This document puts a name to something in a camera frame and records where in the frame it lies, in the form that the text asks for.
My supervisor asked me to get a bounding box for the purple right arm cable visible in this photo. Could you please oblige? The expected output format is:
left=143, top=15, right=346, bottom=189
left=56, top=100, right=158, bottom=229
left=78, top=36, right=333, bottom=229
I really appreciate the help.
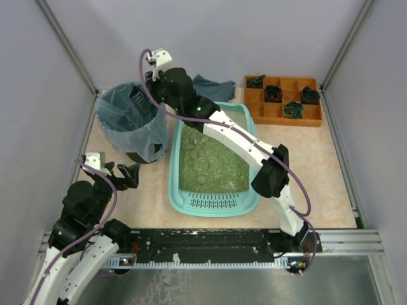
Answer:
left=139, top=48, right=321, bottom=276

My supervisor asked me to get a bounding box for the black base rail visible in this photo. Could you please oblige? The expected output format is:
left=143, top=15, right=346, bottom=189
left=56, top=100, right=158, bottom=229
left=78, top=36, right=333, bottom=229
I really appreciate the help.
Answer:
left=44, top=227, right=381, bottom=276

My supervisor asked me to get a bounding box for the black trash bin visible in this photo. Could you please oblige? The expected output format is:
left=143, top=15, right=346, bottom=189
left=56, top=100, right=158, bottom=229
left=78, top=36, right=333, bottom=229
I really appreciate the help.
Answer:
left=126, top=152, right=157, bottom=165

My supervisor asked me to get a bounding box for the black rolled item right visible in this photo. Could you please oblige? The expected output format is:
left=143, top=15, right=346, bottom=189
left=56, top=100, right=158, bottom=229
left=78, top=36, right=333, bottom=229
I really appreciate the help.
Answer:
left=300, top=86, right=320, bottom=105

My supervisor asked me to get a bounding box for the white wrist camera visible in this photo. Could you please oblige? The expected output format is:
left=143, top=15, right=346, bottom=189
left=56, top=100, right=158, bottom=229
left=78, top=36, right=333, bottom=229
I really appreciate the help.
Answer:
left=80, top=152, right=106, bottom=175
left=147, top=48, right=172, bottom=81

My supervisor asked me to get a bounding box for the black rolled item middle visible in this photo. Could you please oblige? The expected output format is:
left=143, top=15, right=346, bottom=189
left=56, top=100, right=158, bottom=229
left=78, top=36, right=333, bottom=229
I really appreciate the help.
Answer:
left=264, top=85, right=283, bottom=104

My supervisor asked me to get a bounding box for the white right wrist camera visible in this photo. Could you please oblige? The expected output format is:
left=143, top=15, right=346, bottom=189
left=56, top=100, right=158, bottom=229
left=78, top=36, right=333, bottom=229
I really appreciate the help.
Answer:
left=147, top=48, right=172, bottom=81

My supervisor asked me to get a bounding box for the teal plastic litter box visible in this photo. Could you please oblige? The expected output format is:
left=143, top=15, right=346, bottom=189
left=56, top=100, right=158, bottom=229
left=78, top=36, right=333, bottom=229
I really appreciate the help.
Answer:
left=169, top=121, right=260, bottom=217

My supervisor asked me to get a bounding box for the grey-blue cloth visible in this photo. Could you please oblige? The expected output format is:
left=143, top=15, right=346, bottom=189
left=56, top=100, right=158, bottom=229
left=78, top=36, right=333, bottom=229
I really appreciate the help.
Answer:
left=193, top=74, right=236, bottom=102

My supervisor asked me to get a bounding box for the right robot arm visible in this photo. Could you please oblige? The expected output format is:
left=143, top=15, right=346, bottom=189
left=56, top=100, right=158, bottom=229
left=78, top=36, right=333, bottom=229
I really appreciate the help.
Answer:
left=139, top=68, right=312, bottom=247

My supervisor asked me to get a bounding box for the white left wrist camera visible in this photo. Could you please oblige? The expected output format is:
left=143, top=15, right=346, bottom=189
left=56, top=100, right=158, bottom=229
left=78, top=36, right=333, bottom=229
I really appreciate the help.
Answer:
left=80, top=152, right=106, bottom=175

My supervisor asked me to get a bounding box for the green cat litter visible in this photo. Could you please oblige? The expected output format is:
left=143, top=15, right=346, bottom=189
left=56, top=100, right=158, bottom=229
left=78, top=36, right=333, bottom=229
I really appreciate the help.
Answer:
left=179, top=126, right=249, bottom=193

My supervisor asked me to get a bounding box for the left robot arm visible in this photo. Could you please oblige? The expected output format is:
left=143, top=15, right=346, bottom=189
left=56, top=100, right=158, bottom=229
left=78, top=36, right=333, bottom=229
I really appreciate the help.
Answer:
left=24, top=154, right=140, bottom=304

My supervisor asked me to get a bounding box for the orange wooden compartment tray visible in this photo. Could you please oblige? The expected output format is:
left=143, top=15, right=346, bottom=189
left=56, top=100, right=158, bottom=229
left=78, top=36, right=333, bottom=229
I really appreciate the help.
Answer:
left=244, top=74, right=322, bottom=127

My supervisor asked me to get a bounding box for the black rolled item lower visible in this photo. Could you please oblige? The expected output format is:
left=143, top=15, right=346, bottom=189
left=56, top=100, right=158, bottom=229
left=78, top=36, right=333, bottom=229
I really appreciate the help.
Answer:
left=282, top=100, right=304, bottom=119

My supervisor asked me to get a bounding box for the black rolled item top-left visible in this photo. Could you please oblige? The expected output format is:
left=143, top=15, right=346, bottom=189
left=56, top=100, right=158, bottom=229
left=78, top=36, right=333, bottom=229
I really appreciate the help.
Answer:
left=246, top=74, right=266, bottom=89

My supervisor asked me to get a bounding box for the black litter scoop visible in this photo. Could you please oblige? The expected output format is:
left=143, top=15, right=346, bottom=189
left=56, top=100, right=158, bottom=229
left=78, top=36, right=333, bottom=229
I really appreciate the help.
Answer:
left=129, top=85, right=153, bottom=117

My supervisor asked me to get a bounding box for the translucent blue bin liner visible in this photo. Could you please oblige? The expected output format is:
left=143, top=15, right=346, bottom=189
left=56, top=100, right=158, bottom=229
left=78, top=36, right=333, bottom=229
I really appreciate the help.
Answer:
left=95, top=82, right=170, bottom=161

